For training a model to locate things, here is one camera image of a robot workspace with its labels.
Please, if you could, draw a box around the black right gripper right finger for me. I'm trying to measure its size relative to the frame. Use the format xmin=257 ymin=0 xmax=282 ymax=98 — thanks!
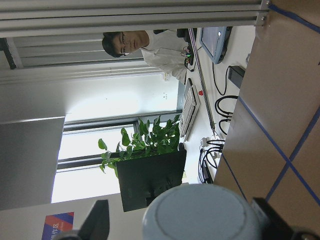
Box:
xmin=251 ymin=197 xmax=307 ymax=240

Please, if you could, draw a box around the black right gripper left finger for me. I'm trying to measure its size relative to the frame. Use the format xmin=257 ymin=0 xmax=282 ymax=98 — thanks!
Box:
xmin=77 ymin=199 xmax=110 ymax=240

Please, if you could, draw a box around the blue cup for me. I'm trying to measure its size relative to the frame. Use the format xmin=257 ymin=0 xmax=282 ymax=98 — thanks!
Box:
xmin=142 ymin=184 xmax=262 ymax=240

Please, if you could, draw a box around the black computer monitor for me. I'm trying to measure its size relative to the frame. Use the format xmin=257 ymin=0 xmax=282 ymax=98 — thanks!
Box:
xmin=116 ymin=142 xmax=187 ymax=212

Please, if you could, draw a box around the green potted plant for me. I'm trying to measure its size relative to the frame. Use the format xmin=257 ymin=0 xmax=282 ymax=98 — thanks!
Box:
xmin=98 ymin=114 xmax=180 ymax=176

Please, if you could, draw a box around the white keyboard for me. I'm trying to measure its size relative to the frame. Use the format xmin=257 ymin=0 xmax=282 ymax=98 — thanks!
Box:
xmin=179 ymin=78 xmax=201 ymax=142

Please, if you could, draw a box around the black power adapter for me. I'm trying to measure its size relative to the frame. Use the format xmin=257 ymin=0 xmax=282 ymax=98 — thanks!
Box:
xmin=228 ymin=65 xmax=246 ymax=89

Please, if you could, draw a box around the person with glasses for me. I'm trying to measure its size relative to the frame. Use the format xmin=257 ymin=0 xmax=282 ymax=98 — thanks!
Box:
xmin=102 ymin=29 xmax=188 ymax=84

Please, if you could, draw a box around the teach pendant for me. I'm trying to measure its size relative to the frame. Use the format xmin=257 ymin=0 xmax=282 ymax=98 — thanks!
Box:
xmin=199 ymin=26 xmax=233 ymax=64

